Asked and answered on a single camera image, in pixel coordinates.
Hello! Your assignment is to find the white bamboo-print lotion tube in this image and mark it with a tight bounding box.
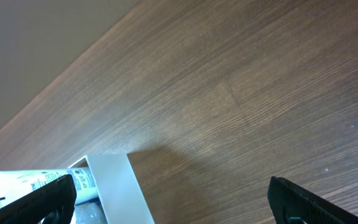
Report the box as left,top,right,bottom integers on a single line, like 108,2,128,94
0,167,98,208

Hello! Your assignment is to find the white open cardboard box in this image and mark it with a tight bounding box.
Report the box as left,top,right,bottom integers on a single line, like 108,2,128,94
70,154,154,224

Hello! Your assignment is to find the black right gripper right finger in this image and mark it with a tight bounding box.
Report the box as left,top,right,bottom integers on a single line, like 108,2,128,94
267,176,358,224

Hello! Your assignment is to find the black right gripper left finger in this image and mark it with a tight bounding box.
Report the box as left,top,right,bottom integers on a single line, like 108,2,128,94
0,174,76,224

